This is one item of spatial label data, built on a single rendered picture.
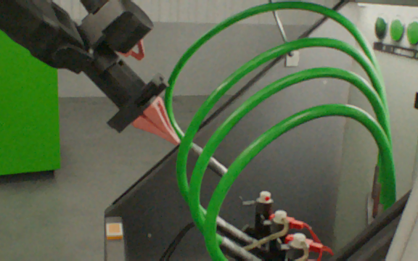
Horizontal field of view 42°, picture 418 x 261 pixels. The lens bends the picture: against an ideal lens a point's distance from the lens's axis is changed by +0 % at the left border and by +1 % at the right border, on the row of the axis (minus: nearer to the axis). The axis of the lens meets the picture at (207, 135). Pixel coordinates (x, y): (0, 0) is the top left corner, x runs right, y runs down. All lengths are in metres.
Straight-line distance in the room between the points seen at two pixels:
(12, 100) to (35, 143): 0.36
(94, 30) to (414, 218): 0.49
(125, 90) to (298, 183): 0.59
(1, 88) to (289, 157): 3.03
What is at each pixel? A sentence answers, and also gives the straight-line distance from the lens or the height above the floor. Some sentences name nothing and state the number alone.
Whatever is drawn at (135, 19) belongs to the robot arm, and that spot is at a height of 1.39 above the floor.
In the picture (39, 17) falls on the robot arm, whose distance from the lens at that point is 0.73.
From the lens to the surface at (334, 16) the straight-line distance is 0.91.
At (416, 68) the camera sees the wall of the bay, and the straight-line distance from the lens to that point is 1.03.
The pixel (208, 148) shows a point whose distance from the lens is 0.68.
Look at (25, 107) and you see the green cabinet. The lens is 4.09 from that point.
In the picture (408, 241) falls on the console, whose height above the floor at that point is 1.21.
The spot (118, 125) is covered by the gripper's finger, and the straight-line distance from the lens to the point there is 0.82.
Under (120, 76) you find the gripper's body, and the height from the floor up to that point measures 1.31.
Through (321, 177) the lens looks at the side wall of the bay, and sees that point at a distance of 1.29.
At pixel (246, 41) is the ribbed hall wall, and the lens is 7.77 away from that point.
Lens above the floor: 1.44
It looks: 15 degrees down
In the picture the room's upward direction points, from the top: 3 degrees clockwise
